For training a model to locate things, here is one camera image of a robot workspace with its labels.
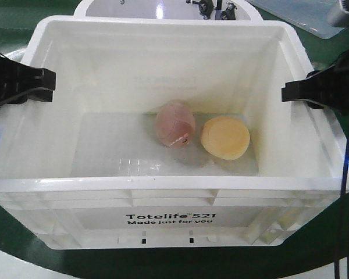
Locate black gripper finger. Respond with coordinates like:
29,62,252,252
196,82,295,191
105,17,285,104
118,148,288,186
281,50,349,110
0,53,56,108

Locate yellow plush ball toy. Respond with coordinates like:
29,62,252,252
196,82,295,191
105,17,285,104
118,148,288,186
200,116,250,160

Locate black cable right side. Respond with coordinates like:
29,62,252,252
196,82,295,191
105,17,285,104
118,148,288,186
333,104,349,279

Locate white plastic tote box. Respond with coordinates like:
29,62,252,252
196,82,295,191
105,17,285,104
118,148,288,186
0,16,345,249

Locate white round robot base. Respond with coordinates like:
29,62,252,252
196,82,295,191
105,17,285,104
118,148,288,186
73,1,263,21

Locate pink plush ball toy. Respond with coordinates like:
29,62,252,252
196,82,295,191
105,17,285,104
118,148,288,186
155,101,195,148

